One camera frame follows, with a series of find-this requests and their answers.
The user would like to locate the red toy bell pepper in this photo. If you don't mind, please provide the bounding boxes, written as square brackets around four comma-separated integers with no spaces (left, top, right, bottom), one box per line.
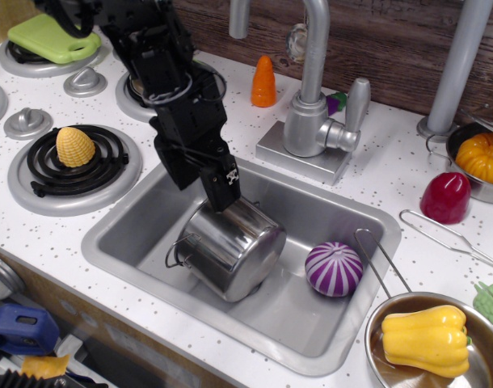
[419,172,471,225]

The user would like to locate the steel saucepan with long handle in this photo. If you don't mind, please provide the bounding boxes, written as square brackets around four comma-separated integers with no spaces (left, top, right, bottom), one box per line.
[353,227,493,388]

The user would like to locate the yellow toy corn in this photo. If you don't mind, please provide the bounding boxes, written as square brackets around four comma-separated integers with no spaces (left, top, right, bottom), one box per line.
[56,127,95,167]

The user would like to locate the grey vertical pole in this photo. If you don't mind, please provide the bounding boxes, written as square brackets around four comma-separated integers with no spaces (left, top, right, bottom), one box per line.
[417,0,493,138]

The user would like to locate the orange toy pumpkin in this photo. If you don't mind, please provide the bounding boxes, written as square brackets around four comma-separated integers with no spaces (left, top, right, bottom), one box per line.
[455,133,493,184]

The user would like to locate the steel pot with handle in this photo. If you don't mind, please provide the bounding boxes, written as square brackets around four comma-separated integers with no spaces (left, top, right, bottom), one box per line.
[426,122,493,204]

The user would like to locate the stainless steel sink basin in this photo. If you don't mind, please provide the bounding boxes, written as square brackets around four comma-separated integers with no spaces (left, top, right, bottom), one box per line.
[82,161,401,377]

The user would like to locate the yellow tape piece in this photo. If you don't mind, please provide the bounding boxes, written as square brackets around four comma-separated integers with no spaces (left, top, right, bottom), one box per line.
[20,355,70,379]

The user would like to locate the silver pot lid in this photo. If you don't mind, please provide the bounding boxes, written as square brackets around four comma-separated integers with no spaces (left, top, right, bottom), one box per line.
[128,77,144,103]

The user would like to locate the purple striped toy onion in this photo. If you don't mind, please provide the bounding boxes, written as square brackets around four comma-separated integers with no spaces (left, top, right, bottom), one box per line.
[305,242,364,297]

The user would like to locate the black front stove burner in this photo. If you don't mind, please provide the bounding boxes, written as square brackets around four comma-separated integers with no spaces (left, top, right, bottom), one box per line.
[7,124,142,217]

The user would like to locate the orange toy carrot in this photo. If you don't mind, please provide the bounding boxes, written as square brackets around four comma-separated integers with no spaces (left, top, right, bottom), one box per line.
[251,56,277,108]

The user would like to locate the wire utensil handle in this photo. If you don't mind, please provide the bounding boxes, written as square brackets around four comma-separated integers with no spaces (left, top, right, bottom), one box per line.
[399,209,493,267]

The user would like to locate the stainless steel pot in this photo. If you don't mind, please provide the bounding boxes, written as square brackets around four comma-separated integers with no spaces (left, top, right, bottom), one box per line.
[165,198,287,302]

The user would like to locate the silver oven knob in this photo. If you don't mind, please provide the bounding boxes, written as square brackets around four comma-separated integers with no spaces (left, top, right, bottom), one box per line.
[0,258,26,301]

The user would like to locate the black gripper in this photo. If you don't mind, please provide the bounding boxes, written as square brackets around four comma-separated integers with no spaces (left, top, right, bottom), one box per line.
[150,96,241,213]

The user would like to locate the yellow toy bell pepper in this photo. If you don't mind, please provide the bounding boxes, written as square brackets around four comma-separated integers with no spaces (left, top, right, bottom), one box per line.
[381,305,471,378]

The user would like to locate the rear left stove burner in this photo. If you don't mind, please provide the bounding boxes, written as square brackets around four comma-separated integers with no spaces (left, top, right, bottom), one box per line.
[0,40,99,78]

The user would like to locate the green toy vegetable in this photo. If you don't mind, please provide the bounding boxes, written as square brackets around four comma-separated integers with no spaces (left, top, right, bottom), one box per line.
[473,282,493,325]

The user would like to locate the purple toy eggplant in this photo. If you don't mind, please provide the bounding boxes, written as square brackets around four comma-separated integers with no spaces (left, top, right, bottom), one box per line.
[327,91,348,116]

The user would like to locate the clear round faucet knob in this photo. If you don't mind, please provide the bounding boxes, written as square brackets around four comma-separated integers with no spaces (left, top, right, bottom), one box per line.
[285,23,308,64]

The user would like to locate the silver toy faucet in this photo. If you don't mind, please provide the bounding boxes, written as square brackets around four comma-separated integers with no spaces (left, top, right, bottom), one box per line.
[256,1,371,183]

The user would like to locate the green toy cutting board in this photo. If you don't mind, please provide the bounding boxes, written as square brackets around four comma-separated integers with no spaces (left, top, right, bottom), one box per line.
[7,14,102,65]

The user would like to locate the silver stove knob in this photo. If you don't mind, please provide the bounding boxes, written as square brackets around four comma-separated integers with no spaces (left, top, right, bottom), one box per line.
[63,66,107,98]
[3,108,53,141]

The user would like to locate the blue clamp tool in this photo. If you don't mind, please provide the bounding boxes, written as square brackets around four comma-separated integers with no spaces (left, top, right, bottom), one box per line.
[0,304,60,356]

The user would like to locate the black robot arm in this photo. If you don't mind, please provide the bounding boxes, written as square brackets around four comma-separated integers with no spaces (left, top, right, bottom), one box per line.
[35,1,241,212]

